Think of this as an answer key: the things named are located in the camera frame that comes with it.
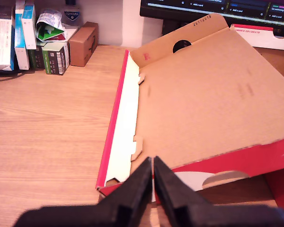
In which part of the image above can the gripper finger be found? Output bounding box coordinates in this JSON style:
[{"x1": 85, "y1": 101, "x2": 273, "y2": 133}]
[
  {"x1": 153, "y1": 156, "x2": 284, "y2": 227},
  {"x1": 13, "y1": 157, "x2": 153, "y2": 227}
]

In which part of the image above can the red Nike shoebox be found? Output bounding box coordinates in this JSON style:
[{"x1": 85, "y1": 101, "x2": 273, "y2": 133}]
[{"x1": 95, "y1": 13, "x2": 284, "y2": 213}]

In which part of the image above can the green printed box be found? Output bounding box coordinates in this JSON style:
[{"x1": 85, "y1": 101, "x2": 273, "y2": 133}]
[{"x1": 28, "y1": 41, "x2": 71, "y2": 76}]

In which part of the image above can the brown cardboard box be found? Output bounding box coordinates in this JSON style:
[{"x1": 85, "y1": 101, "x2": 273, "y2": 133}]
[{"x1": 68, "y1": 21, "x2": 99, "y2": 68}]

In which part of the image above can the crumpled printed paper packet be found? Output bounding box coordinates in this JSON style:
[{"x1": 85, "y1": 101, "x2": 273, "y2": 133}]
[{"x1": 35, "y1": 8, "x2": 67, "y2": 44}]

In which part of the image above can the clear hand gel bottle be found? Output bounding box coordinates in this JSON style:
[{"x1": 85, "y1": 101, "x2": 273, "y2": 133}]
[{"x1": 61, "y1": 0, "x2": 84, "y2": 28}]

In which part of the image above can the wide black computer monitor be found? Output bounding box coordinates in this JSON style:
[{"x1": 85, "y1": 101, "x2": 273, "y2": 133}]
[{"x1": 139, "y1": 0, "x2": 284, "y2": 37}]

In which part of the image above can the tall white blue box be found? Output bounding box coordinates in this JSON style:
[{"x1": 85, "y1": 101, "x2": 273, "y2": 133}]
[{"x1": 14, "y1": 0, "x2": 30, "y2": 70}]

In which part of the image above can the slim white blue box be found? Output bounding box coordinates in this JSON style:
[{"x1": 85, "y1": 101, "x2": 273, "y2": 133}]
[{"x1": 22, "y1": 3, "x2": 37, "y2": 50}]

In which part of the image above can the white printed carton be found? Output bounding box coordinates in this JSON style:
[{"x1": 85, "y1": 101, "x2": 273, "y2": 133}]
[{"x1": 0, "y1": 6, "x2": 15, "y2": 71}]

